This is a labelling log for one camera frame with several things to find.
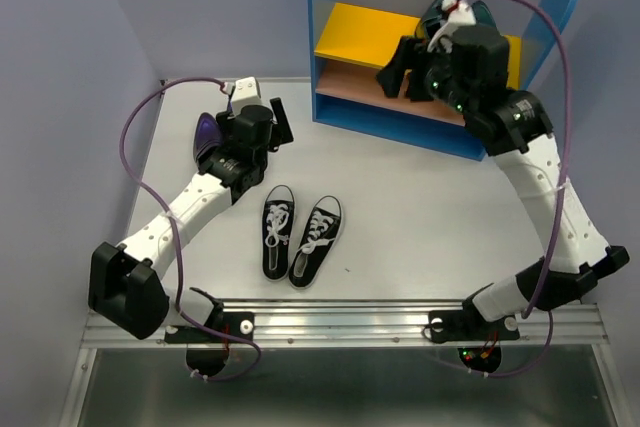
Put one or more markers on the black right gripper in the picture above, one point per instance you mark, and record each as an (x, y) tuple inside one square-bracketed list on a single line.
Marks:
[(407, 56)]

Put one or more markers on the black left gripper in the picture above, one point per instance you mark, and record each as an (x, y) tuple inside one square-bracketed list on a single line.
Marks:
[(279, 132)]

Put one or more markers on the green loafer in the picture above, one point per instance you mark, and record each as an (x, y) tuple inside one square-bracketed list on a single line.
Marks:
[(430, 22), (482, 14)]

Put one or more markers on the purple loafer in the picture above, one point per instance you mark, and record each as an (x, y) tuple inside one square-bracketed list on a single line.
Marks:
[(207, 136)]

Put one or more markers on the black sneaker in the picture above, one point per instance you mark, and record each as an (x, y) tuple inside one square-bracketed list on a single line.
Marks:
[(321, 232), (278, 215)]

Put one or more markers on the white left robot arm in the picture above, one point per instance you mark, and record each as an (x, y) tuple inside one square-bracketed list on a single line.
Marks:
[(126, 279)]

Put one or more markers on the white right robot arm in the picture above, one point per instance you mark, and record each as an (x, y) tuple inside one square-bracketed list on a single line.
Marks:
[(516, 132)]

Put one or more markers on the blue and yellow shoe shelf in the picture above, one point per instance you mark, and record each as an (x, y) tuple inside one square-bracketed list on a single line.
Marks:
[(351, 40)]

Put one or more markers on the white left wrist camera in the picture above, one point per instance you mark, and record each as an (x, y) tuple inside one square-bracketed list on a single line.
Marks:
[(246, 92)]

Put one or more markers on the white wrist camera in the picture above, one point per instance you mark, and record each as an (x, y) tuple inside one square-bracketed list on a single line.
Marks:
[(454, 14), (246, 92)]

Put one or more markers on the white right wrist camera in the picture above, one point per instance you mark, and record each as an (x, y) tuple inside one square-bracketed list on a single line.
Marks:
[(454, 14)]

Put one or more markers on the aluminium mounting rail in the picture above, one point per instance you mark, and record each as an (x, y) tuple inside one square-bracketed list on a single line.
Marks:
[(350, 324)]

